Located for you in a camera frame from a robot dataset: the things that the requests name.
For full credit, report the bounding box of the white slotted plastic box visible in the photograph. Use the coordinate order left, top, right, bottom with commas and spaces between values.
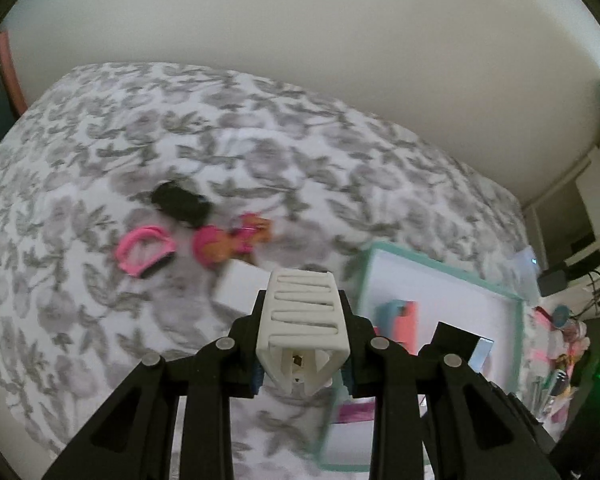
254, 267, 352, 397

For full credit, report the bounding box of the pile of colourful trinkets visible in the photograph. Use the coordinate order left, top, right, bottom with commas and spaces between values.
527, 302, 593, 421

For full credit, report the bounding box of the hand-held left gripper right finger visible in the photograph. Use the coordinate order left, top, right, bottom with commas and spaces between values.
337, 290, 563, 480

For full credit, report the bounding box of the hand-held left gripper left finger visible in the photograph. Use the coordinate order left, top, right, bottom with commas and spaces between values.
42, 290, 268, 480

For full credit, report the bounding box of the magenta item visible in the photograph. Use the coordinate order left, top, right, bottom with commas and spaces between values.
337, 400, 376, 426

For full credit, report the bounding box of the pink board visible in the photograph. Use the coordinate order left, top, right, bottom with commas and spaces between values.
0, 30, 28, 116

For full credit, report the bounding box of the black hair clip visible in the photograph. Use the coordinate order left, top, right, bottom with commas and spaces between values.
151, 180, 212, 228

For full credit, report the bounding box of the grey floral bedspread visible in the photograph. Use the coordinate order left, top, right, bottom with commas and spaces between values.
0, 61, 538, 480

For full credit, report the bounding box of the white charger cube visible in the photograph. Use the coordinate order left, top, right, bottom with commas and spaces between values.
212, 259, 276, 318

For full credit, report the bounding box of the pink doll toy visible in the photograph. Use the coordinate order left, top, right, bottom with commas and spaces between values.
192, 212, 273, 263

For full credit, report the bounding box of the black power adapter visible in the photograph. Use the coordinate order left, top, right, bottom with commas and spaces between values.
417, 321, 496, 376

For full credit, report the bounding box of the small black device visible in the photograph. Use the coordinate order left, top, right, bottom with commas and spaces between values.
537, 260, 573, 297

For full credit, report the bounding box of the pink ring toy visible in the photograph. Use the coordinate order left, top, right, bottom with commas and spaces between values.
117, 225, 176, 278

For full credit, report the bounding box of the coral and blue eraser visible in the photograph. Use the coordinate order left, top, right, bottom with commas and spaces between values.
375, 300, 421, 351

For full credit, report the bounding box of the teal rimmed white tray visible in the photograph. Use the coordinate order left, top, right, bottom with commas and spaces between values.
312, 241, 526, 473

